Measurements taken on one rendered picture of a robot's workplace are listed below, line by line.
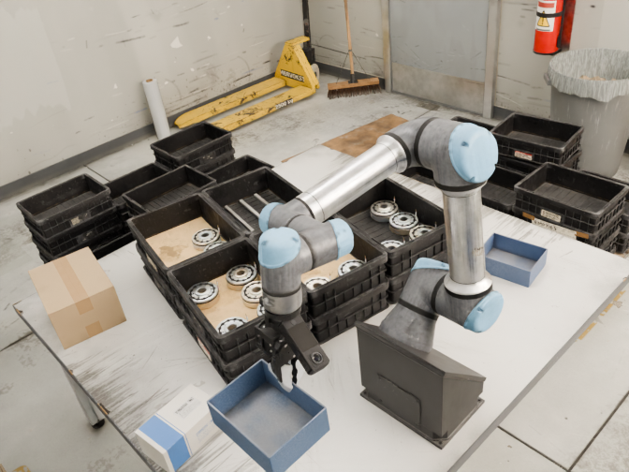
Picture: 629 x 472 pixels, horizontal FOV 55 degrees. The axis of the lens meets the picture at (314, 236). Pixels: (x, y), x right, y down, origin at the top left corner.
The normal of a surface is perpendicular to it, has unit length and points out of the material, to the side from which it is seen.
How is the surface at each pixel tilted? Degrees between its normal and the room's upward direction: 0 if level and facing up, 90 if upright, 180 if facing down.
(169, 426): 0
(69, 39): 90
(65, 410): 0
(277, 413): 1
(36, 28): 90
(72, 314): 90
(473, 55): 90
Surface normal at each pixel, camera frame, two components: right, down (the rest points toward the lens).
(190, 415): -0.11, -0.82
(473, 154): 0.58, 0.18
